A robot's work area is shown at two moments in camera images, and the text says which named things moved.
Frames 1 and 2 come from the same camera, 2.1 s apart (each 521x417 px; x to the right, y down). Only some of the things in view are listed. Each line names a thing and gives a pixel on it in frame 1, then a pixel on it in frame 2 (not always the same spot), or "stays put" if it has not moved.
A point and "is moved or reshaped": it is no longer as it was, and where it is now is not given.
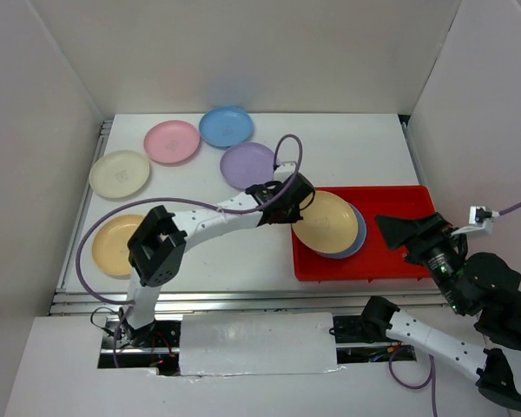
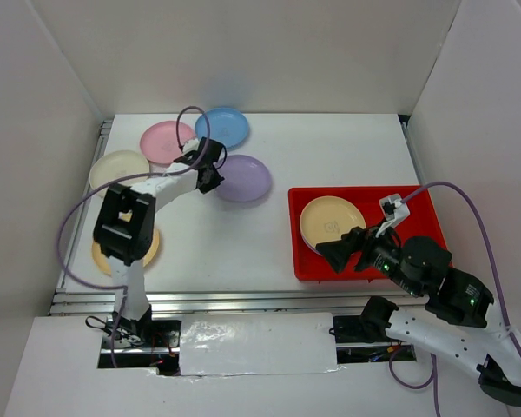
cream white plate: (119, 174) stays put
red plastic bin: (375, 259) stays put
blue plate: (224, 126) stays put
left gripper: (292, 216) → (214, 182)
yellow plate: (328, 225) is moved or reshaped
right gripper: (406, 230) → (359, 238)
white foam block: (214, 344) stays put
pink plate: (171, 142) stays put
